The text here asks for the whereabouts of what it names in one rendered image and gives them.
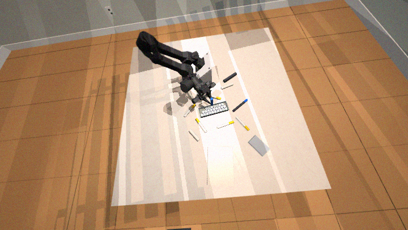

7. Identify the grey keyboard with white keys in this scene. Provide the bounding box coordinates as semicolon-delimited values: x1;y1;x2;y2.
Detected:
198;101;229;118

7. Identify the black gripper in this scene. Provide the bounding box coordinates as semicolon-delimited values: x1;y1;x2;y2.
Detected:
192;82;216;104

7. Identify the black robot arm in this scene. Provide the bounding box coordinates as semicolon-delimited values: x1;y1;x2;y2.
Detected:
135;31;211;94

